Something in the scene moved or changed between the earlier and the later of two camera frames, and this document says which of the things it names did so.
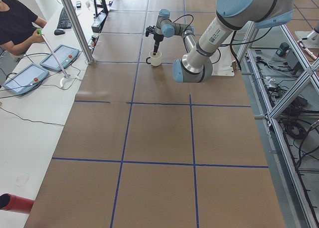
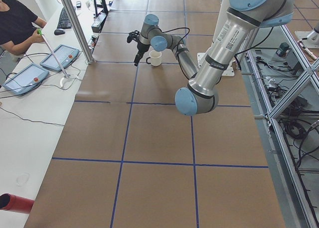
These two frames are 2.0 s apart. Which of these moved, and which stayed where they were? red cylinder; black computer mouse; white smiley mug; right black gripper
Moved: right black gripper
Stayed: black computer mouse; white smiley mug; red cylinder
